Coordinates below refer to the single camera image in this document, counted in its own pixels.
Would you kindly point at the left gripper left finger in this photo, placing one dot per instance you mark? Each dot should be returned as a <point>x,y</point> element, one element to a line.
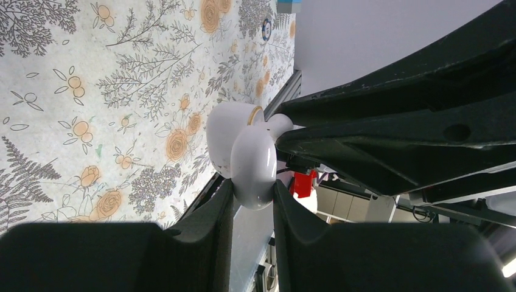
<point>198,248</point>

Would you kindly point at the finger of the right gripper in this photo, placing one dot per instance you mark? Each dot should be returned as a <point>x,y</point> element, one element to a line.
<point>402,153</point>
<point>474,64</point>

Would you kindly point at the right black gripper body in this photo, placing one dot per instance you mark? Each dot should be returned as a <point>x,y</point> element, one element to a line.
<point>487,195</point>

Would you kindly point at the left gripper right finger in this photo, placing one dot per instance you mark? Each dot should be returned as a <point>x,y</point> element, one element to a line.
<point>307,255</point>

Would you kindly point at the white earbud case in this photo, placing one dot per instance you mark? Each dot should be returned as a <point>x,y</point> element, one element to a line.
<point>240,149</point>

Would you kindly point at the white earbud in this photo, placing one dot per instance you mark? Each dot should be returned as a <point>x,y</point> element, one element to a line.
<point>277,125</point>

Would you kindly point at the floral table mat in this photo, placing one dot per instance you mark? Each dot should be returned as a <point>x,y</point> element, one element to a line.
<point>104,103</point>

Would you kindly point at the blue block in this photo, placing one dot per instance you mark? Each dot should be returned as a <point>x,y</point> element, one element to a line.
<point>288,6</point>

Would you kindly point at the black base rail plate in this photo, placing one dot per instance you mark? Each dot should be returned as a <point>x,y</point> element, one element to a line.
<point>251,228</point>

